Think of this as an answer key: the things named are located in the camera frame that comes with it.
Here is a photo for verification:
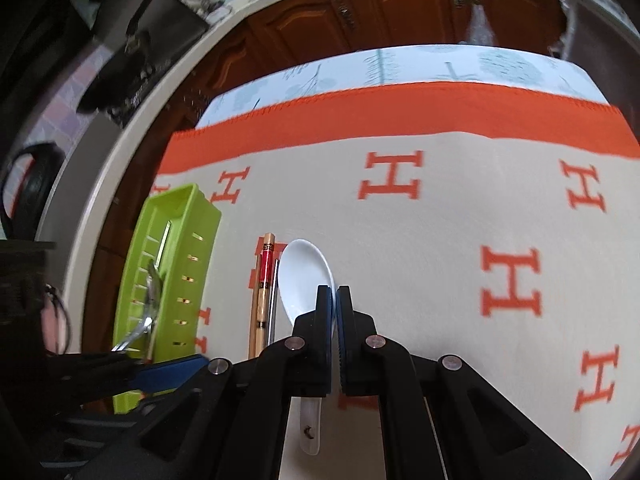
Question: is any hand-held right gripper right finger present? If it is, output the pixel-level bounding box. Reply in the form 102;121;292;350
336;286;592;480

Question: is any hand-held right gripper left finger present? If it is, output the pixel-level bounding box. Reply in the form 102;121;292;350
75;285;334;480

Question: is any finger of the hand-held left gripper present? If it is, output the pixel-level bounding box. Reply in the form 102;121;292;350
52;353;209;412
46;352;147;367

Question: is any steel fork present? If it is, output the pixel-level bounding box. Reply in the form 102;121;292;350
111;260;168;363

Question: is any white ceramic spoon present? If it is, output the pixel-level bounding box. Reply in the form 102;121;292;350
277;239;337;457

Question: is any steel chopstick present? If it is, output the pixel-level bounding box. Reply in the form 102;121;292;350
269;259;280;347

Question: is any brown wooden chopstick red band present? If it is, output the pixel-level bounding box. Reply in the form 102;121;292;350
256;242;276;291
248;232;277;359

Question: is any green plastic utensil tray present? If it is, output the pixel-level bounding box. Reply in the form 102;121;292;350
111;183;222;413

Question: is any orange beige printed blanket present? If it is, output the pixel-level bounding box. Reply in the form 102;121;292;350
150;80;640;480

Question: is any light floral tablecloth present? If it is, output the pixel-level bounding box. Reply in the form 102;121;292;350
195;45;601;128

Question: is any black wok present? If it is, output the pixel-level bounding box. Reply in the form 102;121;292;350
70;0;211;61

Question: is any hanging plastic bag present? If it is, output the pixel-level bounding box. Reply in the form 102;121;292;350
465;2;498;46

